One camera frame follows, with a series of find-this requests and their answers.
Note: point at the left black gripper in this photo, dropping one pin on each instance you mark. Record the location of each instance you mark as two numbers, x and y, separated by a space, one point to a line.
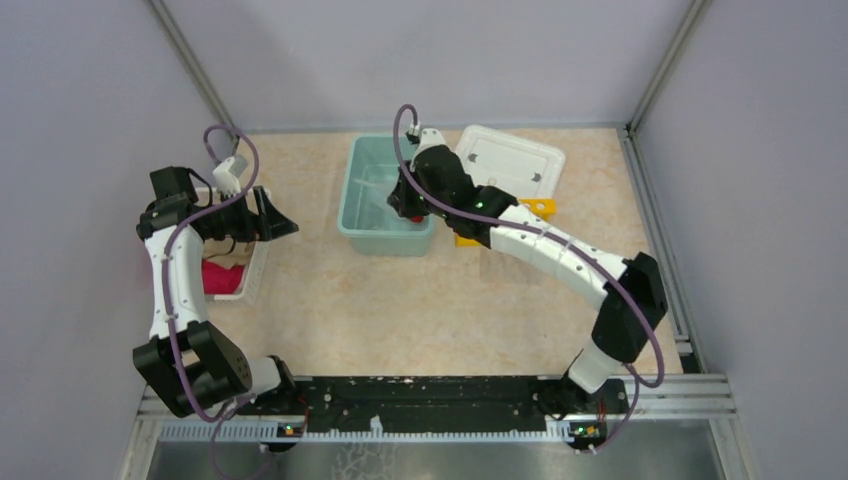
267 224

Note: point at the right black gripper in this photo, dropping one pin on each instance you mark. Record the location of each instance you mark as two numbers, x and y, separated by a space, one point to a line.
400 201

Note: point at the glass funnel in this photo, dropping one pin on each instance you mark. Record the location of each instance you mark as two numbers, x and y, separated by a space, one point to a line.
376 195

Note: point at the white plastic lid tray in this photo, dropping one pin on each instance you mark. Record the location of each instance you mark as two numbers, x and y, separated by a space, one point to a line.
523 168

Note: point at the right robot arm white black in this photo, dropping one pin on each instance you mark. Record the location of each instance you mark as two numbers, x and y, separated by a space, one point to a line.
627 293

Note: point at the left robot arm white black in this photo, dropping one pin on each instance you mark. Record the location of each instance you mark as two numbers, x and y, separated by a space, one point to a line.
187 361

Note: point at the beige cloth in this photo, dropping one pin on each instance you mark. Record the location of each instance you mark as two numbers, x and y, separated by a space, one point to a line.
228 253

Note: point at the pink cloth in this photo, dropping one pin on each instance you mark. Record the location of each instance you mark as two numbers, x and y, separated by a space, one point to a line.
218 280

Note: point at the white perforated basket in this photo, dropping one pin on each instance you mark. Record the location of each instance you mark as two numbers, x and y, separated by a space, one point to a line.
251 280

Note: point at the teal plastic tub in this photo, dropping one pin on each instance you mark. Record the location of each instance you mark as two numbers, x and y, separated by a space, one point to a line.
365 217

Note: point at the yellow test tube rack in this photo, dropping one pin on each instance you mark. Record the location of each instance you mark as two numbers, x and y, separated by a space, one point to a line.
544 208

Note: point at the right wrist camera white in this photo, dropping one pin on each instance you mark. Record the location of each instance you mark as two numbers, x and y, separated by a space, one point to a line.
425 138

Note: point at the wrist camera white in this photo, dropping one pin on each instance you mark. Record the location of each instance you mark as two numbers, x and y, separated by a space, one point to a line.
227 175
425 138

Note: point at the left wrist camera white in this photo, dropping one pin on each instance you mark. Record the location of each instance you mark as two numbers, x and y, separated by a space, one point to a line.
227 175

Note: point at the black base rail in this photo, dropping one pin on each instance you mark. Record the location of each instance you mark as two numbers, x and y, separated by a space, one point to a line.
452 404

